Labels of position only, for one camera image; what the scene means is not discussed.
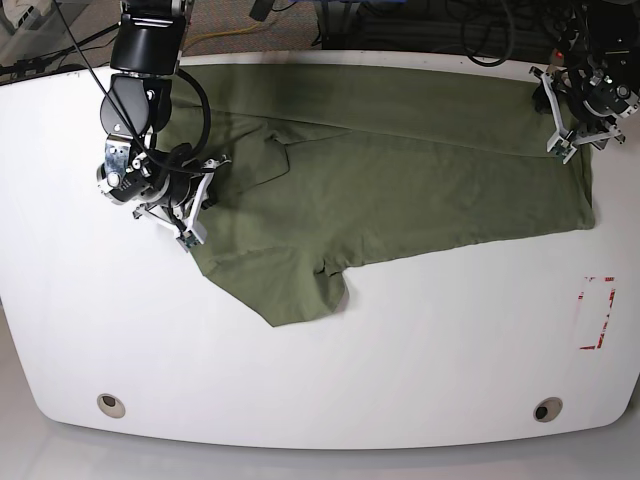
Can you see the left table grommet hole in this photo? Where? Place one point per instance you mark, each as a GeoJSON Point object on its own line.
{"type": "Point", "coordinates": [111, 406]}

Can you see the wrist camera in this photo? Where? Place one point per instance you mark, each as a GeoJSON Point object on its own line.
{"type": "Point", "coordinates": [188, 240]}
{"type": "Point", "coordinates": [561, 148]}

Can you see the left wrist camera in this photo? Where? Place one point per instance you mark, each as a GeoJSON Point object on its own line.
{"type": "Point", "coordinates": [561, 148]}

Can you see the table grommet hole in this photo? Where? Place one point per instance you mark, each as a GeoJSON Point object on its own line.
{"type": "Point", "coordinates": [548, 410]}
{"type": "Point", "coordinates": [111, 406]}

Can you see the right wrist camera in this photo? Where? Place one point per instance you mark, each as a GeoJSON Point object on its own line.
{"type": "Point", "coordinates": [188, 240]}

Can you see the right table grommet hole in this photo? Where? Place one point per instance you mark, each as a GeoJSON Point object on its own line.
{"type": "Point", "coordinates": [548, 410]}

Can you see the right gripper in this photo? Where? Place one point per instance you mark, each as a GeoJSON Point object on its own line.
{"type": "Point", "coordinates": [174, 200]}

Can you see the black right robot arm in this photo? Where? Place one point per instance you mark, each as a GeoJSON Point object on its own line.
{"type": "Point", "coordinates": [137, 105]}

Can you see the red tape marking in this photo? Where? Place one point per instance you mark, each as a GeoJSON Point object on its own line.
{"type": "Point", "coordinates": [593, 311]}

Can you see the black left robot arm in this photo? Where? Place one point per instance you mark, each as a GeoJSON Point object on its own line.
{"type": "Point", "coordinates": [604, 34]}

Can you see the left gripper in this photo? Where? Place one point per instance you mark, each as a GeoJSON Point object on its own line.
{"type": "Point", "coordinates": [585, 108]}

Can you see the green T-shirt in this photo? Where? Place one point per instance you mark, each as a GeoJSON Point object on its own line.
{"type": "Point", "coordinates": [335, 167]}

